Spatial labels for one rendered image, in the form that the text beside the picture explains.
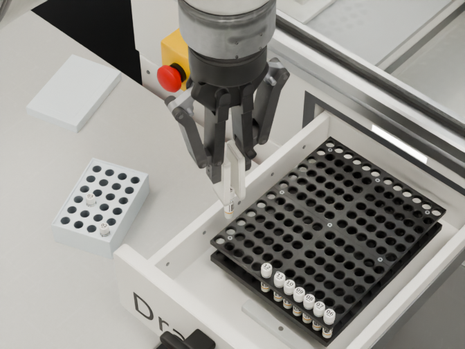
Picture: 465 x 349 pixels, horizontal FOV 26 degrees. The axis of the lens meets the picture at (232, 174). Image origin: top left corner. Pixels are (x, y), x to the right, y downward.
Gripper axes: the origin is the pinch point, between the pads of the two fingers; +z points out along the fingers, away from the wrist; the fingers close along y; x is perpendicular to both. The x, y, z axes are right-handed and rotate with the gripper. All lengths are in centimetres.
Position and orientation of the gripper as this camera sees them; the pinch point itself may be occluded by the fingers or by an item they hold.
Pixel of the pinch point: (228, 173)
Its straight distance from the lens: 109.2
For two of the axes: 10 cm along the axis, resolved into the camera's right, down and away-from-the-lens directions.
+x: -4.6, -6.8, 5.7
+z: 0.0, 6.5, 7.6
